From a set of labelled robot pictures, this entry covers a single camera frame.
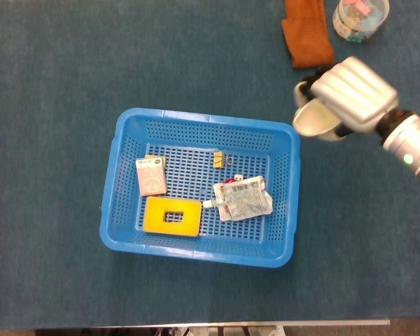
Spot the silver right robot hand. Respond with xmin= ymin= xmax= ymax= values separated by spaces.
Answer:
xmin=293 ymin=55 xmax=400 ymax=141

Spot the white paper cup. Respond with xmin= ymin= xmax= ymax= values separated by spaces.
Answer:
xmin=292 ymin=99 xmax=340 ymax=138

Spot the silver spout pouch red print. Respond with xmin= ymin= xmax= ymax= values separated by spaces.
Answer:
xmin=202 ymin=174 xmax=274 ymax=223

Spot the blue perforated plastic basket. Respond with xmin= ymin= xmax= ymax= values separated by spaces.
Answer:
xmin=99 ymin=107 xmax=301 ymax=269

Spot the folded orange cloth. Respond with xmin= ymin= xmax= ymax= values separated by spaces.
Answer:
xmin=281 ymin=0 xmax=336 ymax=69

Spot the clear jar of binder clips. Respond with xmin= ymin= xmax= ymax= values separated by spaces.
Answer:
xmin=332 ymin=0 xmax=391 ymax=43

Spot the gold striped binder clip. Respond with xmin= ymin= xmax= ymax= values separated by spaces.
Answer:
xmin=212 ymin=150 xmax=235 ymax=169

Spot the small beige flat packet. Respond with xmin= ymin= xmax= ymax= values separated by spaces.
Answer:
xmin=145 ymin=155 xmax=169 ymax=167

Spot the yellow sponge with rectangular hole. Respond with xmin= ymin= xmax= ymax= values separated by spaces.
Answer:
xmin=142 ymin=195 xmax=203 ymax=238

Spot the blue-grey felt table cover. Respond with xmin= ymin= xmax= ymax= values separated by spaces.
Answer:
xmin=0 ymin=0 xmax=420 ymax=330

